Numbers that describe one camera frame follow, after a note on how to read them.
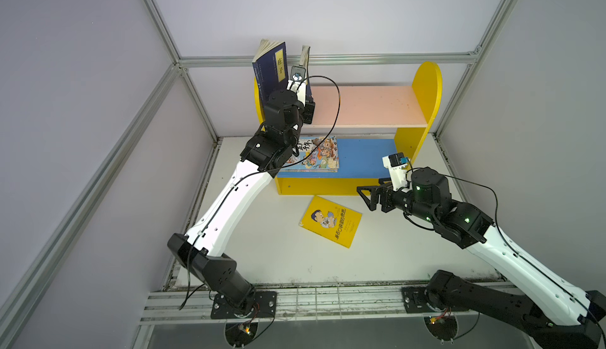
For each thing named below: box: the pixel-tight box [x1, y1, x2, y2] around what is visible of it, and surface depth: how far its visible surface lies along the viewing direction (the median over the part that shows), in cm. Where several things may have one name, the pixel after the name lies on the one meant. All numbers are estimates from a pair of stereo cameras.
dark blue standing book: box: [252, 38, 289, 108], surface depth 64 cm
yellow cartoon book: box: [298, 195, 363, 249], surface depth 92 cm
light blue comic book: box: [279, 135, 340, 173], surface depth 94 cm
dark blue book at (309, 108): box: [303, 80, 316, 125], surface depth 60 cm
